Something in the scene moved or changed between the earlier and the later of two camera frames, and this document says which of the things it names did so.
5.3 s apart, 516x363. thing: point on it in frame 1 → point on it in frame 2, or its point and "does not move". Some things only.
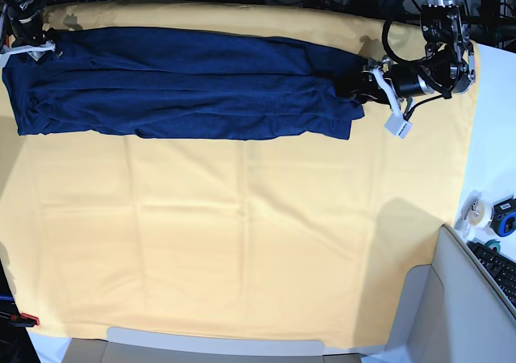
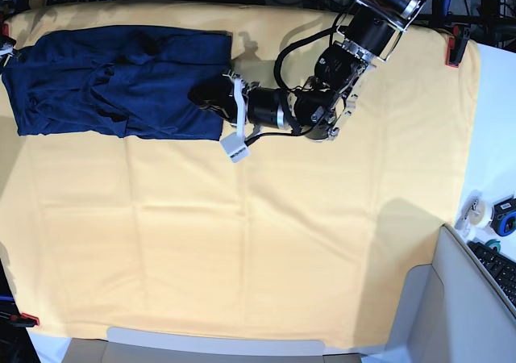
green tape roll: x=494 y=245 does not move
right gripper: x=405 y=80 → x=239 y=100
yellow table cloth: x=230 y=238 does not move
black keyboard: x=502 y=268 does not move
